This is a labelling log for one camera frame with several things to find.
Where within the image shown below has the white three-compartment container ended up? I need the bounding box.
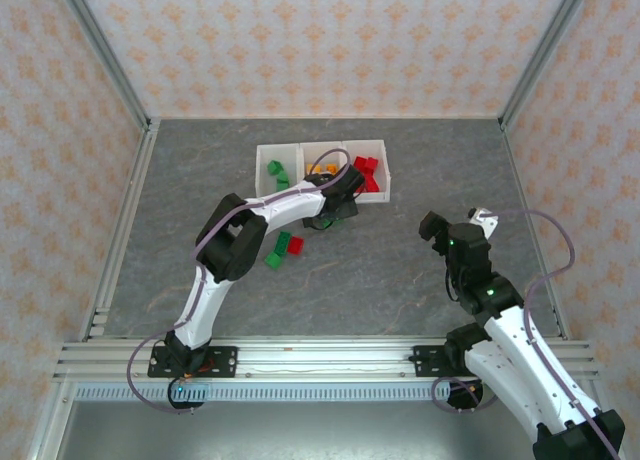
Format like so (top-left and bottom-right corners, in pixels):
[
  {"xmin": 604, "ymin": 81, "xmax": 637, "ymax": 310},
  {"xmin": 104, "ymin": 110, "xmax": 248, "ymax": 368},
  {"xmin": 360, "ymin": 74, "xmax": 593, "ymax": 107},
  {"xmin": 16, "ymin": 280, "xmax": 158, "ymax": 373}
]
[{"xmin": 254, "ymin": 138, "xmax": 391, "ymax": 204}]

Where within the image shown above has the grey sheet metal tray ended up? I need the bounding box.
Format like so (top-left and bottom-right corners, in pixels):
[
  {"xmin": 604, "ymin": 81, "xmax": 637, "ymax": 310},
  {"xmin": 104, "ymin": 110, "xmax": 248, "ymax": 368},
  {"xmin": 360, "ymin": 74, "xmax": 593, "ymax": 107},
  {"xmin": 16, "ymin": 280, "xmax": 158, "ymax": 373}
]
[{"xmin": 29, "ymin": 399, "xmax": 616, "ymax": 460}]

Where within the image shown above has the thin silver table-edge rail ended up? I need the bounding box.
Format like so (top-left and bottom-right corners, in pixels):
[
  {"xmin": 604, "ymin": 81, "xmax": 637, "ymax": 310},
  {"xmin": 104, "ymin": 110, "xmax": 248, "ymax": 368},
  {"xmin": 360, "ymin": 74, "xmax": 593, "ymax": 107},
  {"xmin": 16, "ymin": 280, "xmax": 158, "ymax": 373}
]
[{"xmin": 149, "ymin": 115, "xmax": 504, "ymax": 123}]

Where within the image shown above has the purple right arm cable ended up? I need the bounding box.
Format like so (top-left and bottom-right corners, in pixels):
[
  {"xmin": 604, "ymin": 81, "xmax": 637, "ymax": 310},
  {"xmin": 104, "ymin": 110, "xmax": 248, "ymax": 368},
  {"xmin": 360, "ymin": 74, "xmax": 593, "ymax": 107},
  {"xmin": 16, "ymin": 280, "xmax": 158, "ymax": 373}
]
[{"xmin": 431, "ymin": 208, "xmax": 577, "ymax": 460}]

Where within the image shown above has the silver aluminium side rail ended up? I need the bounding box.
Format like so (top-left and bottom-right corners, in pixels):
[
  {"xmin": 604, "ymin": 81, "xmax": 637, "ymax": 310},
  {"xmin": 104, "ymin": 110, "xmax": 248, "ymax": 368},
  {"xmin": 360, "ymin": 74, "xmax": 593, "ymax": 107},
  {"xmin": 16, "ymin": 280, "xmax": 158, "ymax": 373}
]
[
  {"xmin": 79, "ymin": 118, "xmax": 162, "ymax": 341},
  {"xmin": 499, "ymin": 120, "xmax": 571, "ymax": 341}
]

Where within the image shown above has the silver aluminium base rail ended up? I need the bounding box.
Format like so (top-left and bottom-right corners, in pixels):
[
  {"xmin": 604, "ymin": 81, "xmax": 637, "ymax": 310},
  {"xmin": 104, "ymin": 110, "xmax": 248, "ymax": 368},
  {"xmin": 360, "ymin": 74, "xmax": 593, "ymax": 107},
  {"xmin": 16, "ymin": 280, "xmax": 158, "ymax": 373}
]
[{"xmin": 52, "ymin": 335, "xmax": 601, "ymax": 382}]

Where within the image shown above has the black round cable grommet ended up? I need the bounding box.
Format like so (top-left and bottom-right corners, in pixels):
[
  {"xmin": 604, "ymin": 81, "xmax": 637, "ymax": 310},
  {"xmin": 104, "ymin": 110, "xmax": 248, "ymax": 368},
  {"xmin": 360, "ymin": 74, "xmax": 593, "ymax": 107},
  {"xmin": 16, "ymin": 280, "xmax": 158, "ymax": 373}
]
[
  {"xmin": 446, "ymin": 379, "xmax": 485, "ymax": 414},
  {"xmin": 167, "ymin": 379, "xmax": 207, "ymax": 416}
]

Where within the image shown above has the grey slotted cable duct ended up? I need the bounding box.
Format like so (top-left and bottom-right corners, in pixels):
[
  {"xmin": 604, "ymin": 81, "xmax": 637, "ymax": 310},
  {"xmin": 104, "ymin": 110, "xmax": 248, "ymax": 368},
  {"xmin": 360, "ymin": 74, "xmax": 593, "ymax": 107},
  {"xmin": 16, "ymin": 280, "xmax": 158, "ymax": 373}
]
[{"xmin": 74, "ymin": 381, "xmax": 454, "ymax": 404}]

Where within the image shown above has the silver aluminium frame post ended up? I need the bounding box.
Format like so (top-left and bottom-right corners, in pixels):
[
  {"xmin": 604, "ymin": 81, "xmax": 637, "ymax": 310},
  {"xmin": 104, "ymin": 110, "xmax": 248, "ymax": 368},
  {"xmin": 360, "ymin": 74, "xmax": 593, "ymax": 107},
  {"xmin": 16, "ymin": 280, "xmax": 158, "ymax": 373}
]
[
  {"xmin": 499, "ymin": 0, "xmax": 596, "ymax": 131},
  {"xmin": 52, "ymin": 0, "xmax": 154, "ymax": 131}
]

